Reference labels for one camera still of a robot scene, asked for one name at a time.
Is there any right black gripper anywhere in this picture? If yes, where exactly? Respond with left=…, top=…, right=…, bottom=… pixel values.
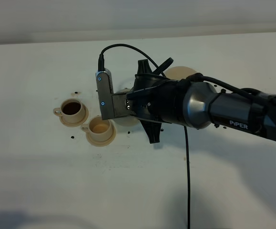
left=126, top=59, right=190, bottom=144

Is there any beige brown teapot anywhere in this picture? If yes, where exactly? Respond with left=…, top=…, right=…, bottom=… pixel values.
left=112, top=88, right=139, bottom=127

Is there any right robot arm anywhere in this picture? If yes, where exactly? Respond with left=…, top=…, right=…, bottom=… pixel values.
left=112, top=60, right=276, bottom=143

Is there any round beige teapot saucer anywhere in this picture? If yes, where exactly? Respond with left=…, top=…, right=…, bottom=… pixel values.
left=164, top=66, right=197, bottom=81

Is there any near beige teacup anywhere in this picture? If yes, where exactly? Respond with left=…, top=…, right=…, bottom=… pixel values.
left=81, top=116, right=113, bottom=142

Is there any beige teacup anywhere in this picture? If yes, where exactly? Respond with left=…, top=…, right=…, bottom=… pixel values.
left=53, top=98, right=83, bottom=117
left=81, top=116, right=113, bottom=142

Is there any far beige cup saucer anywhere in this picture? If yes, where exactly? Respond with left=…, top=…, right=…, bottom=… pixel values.
left=59, top=104, right=89, bottom=127

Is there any beige cup saucer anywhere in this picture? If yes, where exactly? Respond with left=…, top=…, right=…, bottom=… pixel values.
left=86, top=124, right=116, bottom=147
left=59, top=104, right=89, bottom=127

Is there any near beige cup saucer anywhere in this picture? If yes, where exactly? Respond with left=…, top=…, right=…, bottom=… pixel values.
left=86, top=124, right=116, bottom=147

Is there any far beige teacup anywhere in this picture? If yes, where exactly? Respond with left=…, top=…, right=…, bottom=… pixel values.
left=53, top=98, right=83, bottom=117

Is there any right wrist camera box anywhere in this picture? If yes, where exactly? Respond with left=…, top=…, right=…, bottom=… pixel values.
left=96, top=69, right=114, bottom=120

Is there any black camera cable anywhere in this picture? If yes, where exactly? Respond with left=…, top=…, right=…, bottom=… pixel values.
left=97, top=43, right=276, bottom=229

